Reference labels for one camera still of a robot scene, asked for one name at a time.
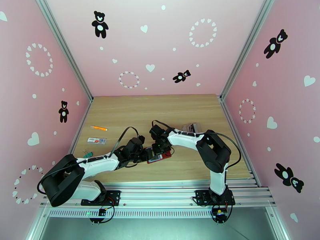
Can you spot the small white eraser packet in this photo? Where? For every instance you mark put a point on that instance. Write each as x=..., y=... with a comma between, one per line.
x=97, y=140

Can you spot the black teddy bear sticker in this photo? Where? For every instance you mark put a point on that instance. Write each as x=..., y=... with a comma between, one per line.
x=100, y=28

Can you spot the small black circuit board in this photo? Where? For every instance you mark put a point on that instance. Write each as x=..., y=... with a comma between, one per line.
x=102, y=212

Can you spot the red leather card holder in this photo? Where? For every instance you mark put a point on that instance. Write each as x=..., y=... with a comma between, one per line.
x=163, y=159

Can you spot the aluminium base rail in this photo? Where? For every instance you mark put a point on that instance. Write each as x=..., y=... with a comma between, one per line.
x=160, y=194

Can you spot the orange pen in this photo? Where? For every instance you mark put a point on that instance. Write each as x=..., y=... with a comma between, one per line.
x=98, y=128

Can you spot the clear acrylic card box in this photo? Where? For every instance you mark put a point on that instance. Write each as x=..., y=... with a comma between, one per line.
x=191, y=126

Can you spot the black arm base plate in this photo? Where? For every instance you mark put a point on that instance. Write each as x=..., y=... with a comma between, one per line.
x=115, y=196
x=200, y=196

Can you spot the perforated metal strip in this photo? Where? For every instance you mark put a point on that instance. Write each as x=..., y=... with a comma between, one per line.
x=160, y=213

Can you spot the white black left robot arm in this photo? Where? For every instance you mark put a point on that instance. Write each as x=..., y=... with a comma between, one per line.
x=100, y=164

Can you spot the aluminium frame post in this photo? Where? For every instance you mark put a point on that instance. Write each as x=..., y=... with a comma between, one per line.
x=64, y=46
x=247, y=46

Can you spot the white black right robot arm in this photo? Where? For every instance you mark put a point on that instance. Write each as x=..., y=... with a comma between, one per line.
x=185, y=139

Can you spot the circuit board with yellow connector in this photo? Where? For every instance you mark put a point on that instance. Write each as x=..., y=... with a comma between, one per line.
x=220, y=214

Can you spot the green binder clip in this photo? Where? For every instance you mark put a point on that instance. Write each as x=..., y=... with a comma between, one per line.
x=88, y=154

